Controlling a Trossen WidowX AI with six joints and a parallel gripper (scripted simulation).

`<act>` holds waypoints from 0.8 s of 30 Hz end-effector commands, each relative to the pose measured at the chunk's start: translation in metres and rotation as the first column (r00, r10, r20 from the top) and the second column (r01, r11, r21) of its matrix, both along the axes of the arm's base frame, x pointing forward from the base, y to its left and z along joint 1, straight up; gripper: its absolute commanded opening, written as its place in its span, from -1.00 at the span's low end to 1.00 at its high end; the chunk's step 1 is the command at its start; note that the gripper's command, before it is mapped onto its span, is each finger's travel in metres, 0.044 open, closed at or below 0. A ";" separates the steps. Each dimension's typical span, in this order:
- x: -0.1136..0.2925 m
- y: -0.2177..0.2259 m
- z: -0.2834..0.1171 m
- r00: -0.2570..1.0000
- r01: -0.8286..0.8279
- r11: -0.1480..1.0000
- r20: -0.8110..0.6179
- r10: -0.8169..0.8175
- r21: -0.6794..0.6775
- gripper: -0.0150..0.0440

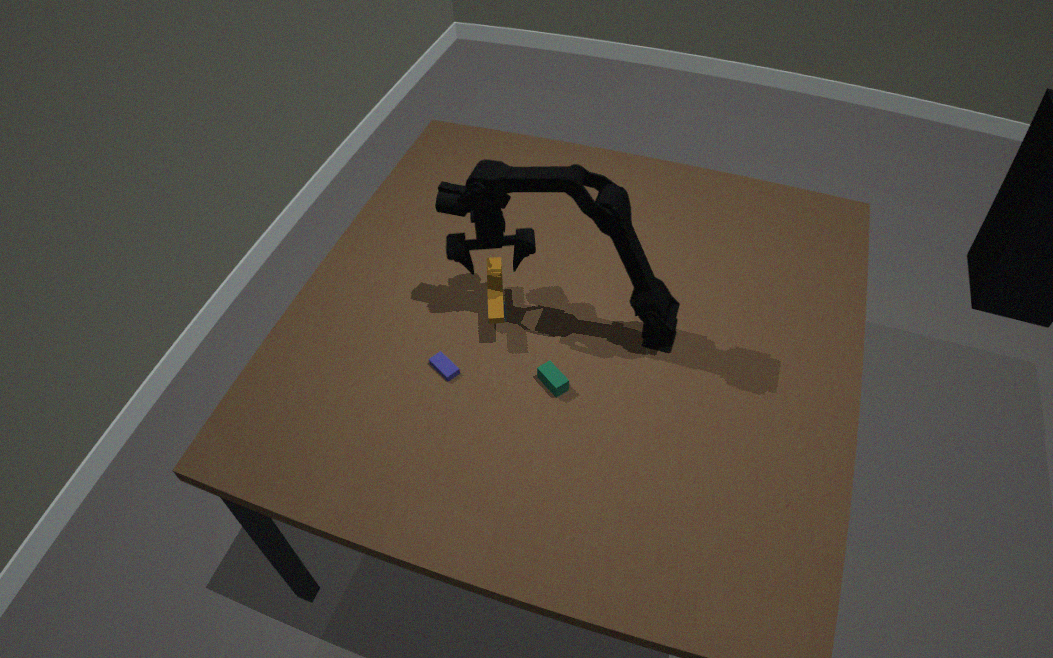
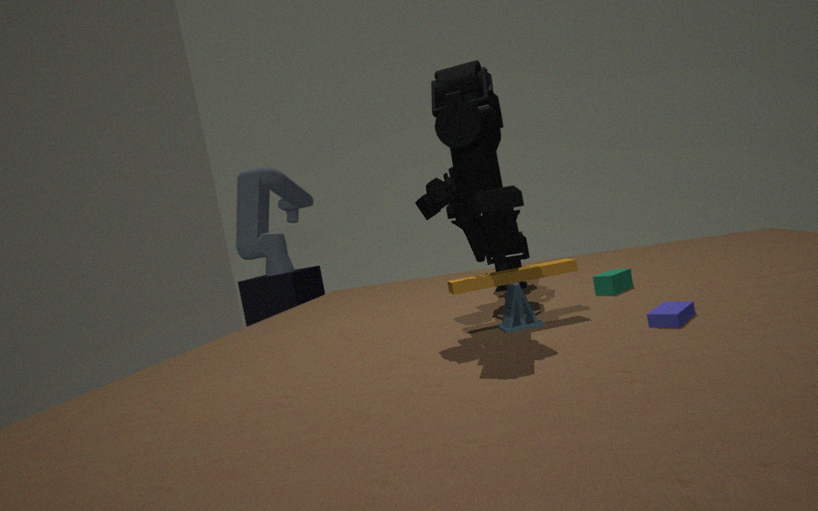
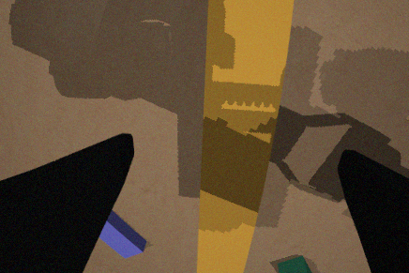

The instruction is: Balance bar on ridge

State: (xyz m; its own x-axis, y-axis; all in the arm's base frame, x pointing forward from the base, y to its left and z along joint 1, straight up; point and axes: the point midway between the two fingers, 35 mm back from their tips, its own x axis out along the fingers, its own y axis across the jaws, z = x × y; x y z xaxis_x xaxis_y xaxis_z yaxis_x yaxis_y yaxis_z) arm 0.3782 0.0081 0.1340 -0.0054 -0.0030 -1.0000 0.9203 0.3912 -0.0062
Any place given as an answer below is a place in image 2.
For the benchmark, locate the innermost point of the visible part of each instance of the blue rectangular block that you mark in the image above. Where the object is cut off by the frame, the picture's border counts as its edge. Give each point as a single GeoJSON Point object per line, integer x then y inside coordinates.
{"type": "Point", "coordinates": [671, 314]}

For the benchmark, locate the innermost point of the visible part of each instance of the yellow bar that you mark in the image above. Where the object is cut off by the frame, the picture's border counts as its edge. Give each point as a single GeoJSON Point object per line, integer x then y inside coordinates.
{"type": "Point", "coordinates": [515, 275]}

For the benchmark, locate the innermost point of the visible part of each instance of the green block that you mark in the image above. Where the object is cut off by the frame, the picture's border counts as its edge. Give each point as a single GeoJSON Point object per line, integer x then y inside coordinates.
{"type": "Point", "coordinates": [612, 282]}

